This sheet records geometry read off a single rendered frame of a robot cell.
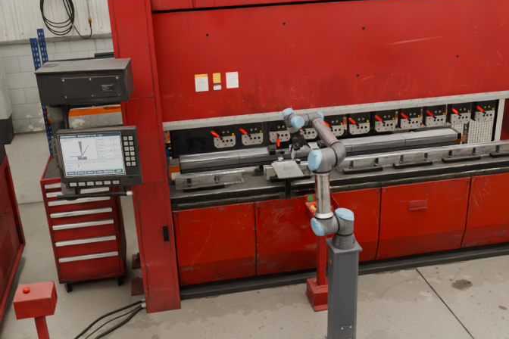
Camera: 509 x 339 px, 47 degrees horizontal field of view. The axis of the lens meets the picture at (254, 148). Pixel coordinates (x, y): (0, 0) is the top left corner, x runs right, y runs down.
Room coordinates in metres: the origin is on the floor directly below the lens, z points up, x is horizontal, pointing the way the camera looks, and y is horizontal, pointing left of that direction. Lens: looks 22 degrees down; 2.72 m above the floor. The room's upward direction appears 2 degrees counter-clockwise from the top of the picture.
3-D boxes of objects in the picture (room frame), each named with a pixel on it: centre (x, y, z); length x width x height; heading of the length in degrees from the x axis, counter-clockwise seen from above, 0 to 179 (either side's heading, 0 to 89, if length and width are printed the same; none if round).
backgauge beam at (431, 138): (4.35, -0.55, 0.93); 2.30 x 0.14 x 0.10; 99
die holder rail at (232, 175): (3.91, 0.34, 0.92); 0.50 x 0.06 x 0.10; 99
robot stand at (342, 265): (3.18, -0.53, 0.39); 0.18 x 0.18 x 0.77; 11
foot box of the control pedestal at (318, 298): (3.66, -0.46, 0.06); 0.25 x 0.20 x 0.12; 10
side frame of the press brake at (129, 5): (4.01, 0.79, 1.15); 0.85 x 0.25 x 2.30; 9
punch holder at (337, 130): (4.06, -0.58, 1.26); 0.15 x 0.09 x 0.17; 99
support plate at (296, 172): (3.85, -0.23, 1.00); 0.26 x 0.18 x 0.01; 9
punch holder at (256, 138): (3.96, 0.02, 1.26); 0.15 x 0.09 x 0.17; 99
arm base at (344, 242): (3.18, -0.53, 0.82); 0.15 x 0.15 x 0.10
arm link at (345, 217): (3.18, -0.53, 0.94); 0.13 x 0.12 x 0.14; 110
